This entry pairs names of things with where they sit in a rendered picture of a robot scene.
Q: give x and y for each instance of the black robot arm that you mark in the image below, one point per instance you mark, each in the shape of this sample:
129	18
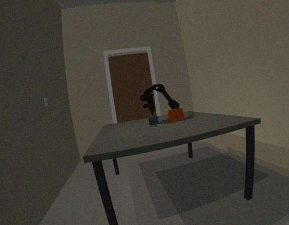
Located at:
147	96

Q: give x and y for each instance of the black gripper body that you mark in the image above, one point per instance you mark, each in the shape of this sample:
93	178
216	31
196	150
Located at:
151	105

